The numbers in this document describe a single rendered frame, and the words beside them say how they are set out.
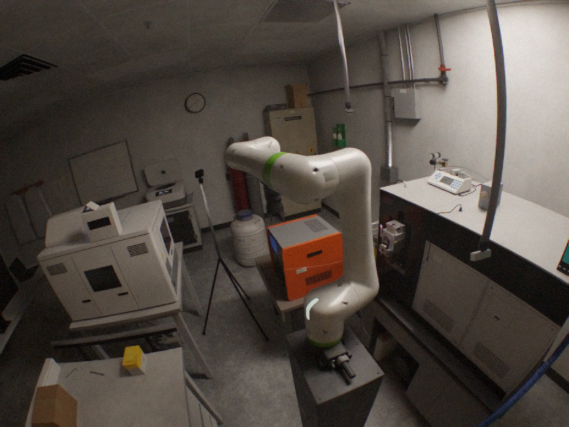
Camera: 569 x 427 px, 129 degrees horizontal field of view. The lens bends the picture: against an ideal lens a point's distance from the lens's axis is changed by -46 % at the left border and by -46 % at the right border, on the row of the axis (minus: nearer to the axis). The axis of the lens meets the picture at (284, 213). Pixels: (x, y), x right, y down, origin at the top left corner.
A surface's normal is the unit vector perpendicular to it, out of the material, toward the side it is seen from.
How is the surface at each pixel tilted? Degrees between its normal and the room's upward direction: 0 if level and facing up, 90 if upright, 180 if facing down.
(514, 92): 90
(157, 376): 0
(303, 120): 90
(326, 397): 0
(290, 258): 90
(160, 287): 90
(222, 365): 0
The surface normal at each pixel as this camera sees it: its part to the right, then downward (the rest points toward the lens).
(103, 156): 0.33, 0.33
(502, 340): -0.93, 0.23
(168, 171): 0.35, 0.56
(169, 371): -0.11, -0.91
